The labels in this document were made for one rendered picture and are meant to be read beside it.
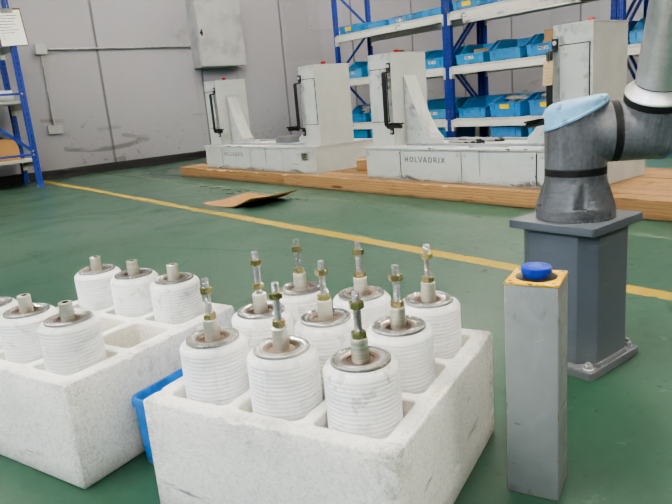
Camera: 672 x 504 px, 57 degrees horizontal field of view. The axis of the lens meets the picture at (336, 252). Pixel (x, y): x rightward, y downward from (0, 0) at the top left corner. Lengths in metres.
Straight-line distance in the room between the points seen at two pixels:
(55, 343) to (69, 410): 0.11
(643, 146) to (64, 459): 1.14
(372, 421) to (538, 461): 0.28
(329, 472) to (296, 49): 8.06
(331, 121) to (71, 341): 3.46
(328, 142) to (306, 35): 4.56
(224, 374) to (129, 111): 6.72
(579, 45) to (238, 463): 2.49
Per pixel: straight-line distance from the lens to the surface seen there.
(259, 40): 8.37
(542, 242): 1.29
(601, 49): 3.04
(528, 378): 0.89
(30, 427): 1.18
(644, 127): 1.28
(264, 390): 0.82
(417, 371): 0.86
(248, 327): 0.96
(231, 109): 5.48
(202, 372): 0.88
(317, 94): 4.30
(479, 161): 3.26
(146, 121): 7.58
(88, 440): 1.10
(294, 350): 0.82
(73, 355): 1.09
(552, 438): 0.93
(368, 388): 0.75
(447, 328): 0.96
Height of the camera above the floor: 0.57
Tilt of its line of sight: 14 degrees down
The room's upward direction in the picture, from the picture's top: 5 degrees counter-clockwise
